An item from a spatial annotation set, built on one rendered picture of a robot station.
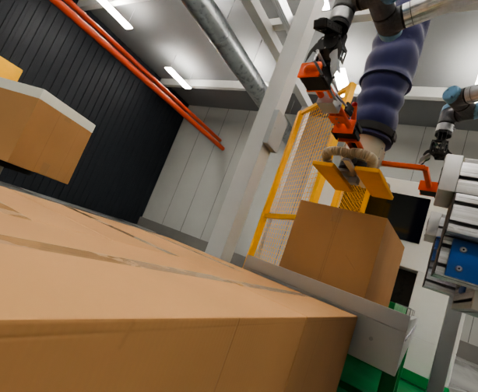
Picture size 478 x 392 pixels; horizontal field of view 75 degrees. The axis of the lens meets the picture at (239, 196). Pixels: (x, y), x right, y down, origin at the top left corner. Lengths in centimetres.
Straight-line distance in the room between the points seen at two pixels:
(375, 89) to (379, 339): 105
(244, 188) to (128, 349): 220
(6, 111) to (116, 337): 178
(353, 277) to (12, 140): 169
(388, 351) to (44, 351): 119
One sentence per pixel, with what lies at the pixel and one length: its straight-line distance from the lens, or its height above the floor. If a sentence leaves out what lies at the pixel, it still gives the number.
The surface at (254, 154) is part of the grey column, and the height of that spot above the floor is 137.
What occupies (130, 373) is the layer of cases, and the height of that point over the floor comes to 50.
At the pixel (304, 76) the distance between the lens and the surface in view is 105.
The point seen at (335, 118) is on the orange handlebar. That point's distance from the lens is 125.
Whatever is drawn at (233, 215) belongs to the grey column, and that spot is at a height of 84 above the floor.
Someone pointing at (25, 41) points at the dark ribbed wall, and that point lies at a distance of 1183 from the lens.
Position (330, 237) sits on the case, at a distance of 144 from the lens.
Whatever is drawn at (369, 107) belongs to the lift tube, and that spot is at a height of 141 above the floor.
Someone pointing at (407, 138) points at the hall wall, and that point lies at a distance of 1143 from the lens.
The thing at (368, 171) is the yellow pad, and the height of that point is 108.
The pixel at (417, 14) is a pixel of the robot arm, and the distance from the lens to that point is 127.
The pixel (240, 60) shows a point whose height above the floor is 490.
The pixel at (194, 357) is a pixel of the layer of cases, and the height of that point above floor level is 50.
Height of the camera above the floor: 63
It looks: 9 degrees up
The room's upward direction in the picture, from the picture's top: 20 degrees clockwise
